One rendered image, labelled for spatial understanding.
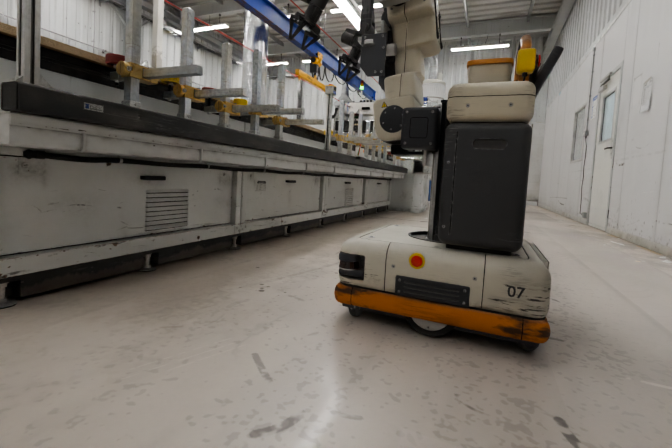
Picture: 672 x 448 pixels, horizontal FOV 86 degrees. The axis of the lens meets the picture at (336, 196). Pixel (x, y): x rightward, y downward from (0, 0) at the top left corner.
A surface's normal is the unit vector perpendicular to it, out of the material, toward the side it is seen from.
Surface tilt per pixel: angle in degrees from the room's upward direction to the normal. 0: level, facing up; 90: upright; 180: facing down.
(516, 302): 90
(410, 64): 90
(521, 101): 90
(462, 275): 90
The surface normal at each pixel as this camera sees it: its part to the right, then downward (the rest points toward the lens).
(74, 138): 0.92, 0.07
